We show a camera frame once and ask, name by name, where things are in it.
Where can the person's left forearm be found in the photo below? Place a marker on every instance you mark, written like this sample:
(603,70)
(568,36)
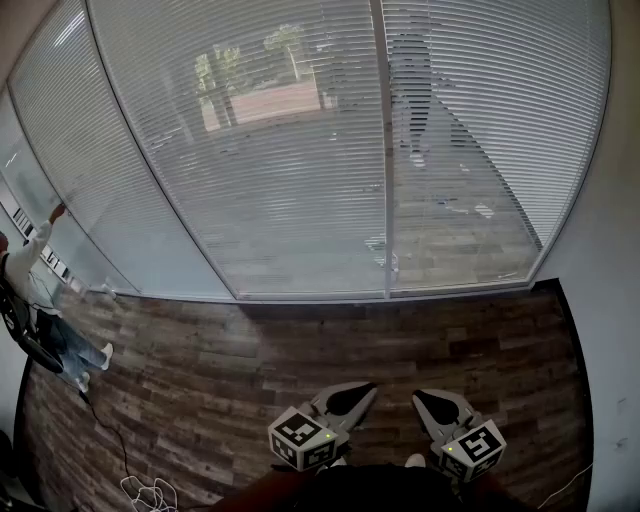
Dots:
(260,492)

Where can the person's right white shoe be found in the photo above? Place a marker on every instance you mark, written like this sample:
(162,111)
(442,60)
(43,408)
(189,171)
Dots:
(415,460)

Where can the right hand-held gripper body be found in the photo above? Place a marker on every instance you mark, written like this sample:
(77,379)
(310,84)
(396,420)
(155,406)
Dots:
(475,450)

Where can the grey metal window post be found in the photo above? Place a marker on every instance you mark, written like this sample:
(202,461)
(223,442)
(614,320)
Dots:
(386,175)

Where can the wooden planter with plants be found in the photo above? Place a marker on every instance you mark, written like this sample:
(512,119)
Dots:
(270,105)

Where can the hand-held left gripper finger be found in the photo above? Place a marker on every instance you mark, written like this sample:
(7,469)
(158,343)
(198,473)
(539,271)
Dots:
(325,400)
(357,412)

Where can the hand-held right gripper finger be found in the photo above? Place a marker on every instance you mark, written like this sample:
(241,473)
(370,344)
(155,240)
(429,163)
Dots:
(435,425)
(460,407)

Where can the person's white shoe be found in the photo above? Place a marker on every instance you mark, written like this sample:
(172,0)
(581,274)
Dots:
(332,463)
(415,460)

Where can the person's left white shoe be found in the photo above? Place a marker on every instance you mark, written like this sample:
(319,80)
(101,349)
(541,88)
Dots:
(332,463)

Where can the row of small wall frames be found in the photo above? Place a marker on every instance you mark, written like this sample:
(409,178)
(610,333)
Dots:
(22,222)

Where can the person's black clothing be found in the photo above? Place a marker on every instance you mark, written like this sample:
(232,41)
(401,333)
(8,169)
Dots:
(380,490)

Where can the white door floor fitting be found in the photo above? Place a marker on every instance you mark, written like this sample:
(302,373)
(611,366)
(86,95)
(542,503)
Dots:
(107,290)

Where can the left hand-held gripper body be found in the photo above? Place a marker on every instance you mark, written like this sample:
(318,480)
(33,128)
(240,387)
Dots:
(300,440)

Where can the person's right forearm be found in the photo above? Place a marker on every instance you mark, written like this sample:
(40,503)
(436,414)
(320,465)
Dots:
(492,495)

